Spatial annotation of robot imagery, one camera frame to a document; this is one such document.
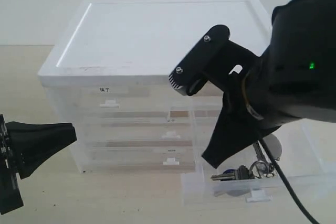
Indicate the bottom wide clear drawer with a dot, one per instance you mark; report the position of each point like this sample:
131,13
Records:
161,157

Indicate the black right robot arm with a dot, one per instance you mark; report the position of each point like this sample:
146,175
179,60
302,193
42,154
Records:
293,79

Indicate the wide clear drawer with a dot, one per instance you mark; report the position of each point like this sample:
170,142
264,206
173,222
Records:
158,130
161,157

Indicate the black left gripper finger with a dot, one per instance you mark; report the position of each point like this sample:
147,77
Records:
33,144

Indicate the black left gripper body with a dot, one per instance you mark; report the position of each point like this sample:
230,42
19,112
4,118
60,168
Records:
10,194

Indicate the white translucent drawer cabinet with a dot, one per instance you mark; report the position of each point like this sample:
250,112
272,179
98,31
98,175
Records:
139,42

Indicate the bunch of keys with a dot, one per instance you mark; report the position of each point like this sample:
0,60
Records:
260,168

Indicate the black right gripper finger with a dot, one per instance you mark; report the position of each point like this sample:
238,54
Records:
235,130

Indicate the middle wide clear drawer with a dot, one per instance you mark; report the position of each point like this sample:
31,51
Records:
158,130

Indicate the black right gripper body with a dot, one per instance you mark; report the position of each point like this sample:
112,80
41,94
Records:
232,71

